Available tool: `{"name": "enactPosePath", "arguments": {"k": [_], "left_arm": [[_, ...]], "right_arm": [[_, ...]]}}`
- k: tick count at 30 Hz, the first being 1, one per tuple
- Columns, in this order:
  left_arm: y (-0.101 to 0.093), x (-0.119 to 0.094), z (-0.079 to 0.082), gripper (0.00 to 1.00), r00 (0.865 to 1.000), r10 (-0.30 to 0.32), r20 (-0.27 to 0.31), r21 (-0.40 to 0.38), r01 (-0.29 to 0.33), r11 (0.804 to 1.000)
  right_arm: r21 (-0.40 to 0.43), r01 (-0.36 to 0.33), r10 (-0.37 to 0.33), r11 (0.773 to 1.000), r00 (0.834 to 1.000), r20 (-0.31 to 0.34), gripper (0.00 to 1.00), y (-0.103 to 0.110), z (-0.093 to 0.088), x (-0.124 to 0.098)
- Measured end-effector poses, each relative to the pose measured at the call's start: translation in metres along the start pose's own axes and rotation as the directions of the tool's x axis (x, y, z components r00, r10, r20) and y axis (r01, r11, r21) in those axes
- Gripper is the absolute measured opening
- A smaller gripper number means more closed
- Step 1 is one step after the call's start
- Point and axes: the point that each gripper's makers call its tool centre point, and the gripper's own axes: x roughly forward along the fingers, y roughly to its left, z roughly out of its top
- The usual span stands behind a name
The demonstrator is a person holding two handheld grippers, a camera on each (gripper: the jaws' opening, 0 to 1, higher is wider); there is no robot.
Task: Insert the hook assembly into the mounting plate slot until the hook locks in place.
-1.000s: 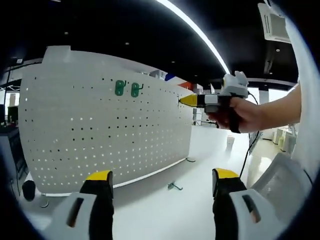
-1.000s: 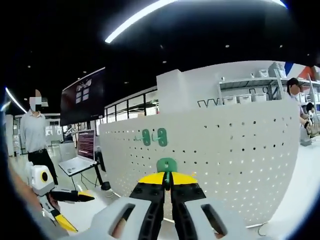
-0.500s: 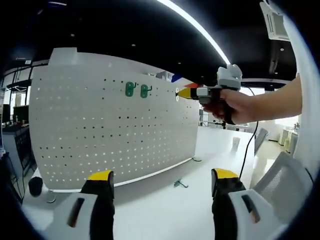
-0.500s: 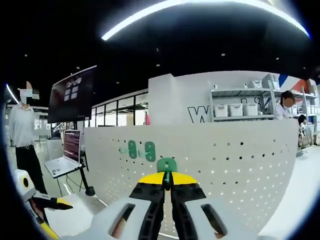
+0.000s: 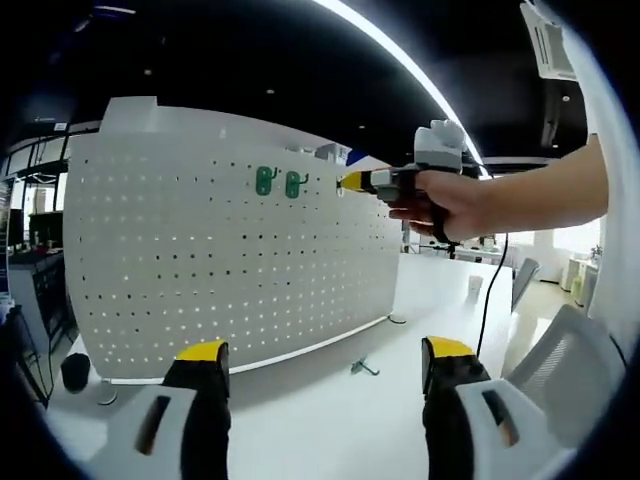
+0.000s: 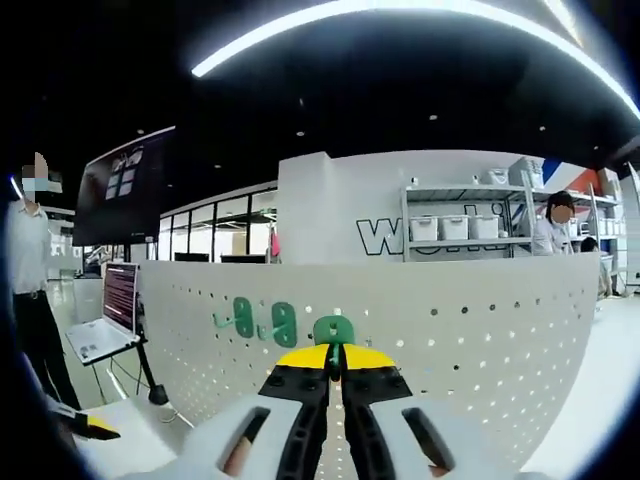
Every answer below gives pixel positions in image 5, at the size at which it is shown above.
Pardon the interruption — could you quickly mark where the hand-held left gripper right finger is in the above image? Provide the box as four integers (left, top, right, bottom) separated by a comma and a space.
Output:
421, 336, 554, 480

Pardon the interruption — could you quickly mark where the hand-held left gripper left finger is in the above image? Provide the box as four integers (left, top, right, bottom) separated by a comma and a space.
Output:
92, 339, 233, 480

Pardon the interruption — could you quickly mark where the green hook assembly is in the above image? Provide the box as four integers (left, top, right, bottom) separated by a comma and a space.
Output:
253, 164, 282, 197
283, 169, 311, 199
349, 355, 381, 376

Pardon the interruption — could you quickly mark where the white perforated mounting plate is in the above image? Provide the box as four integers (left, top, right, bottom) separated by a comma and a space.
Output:
62, 127, 408, 406

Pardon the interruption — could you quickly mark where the person's right hand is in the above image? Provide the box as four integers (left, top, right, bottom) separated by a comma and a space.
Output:
388, 171, 497, 243

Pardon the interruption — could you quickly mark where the long ceiling light strip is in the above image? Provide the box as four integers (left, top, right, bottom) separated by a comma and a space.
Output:
307, 0, 490, 180

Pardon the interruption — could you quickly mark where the white mesh office chair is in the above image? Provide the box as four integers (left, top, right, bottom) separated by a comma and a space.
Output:
504, 302, 626, 451

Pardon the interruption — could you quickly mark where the black round container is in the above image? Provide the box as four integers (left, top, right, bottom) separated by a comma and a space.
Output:
60, 352, 92, 394

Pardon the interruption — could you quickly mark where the white ceiling air vent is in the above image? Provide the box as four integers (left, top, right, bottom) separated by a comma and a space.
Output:
519, 2, 581, 81

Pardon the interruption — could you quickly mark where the person's white shirt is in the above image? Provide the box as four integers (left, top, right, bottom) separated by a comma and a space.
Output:
574, 49, 640, 366

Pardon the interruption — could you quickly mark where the grey equipment cabinet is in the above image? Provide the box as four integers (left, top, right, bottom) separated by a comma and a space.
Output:
30, 252, 76, 351

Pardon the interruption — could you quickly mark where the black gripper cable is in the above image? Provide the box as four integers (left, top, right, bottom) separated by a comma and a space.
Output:
474, 230, 510, 354

